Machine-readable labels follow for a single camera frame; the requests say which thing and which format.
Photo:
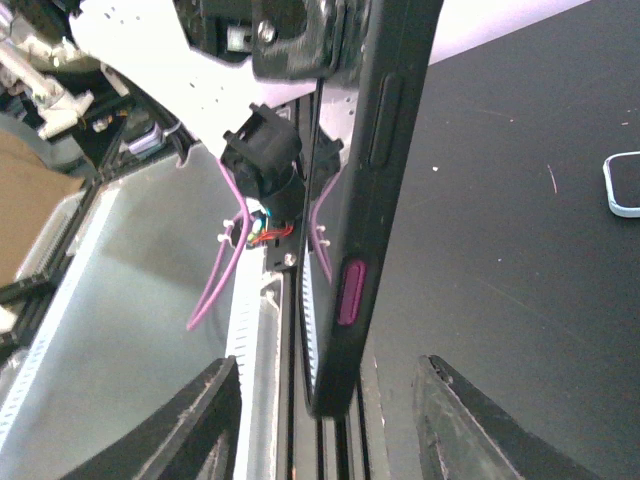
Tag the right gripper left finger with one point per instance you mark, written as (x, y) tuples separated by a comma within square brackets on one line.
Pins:
[(193, 436)]

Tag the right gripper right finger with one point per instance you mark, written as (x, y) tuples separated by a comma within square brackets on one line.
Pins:
[(463, 434)]

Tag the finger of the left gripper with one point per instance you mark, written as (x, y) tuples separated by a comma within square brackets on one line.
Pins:
[(308, 39)]

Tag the black phone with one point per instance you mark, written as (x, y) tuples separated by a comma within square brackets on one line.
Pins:
[(366, 119)]

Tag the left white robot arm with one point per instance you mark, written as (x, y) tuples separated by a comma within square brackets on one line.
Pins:
[(224, 70)]

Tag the phone in blue case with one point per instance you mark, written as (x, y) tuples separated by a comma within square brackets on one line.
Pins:
[(621, 175)]

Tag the left circuit board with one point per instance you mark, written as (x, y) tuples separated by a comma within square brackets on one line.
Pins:
[(263, 230)]

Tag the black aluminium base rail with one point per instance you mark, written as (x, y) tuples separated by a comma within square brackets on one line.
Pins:
[(351, 448)]

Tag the white slotted cable duct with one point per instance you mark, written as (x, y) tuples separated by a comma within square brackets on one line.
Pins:
[(114, 347)]

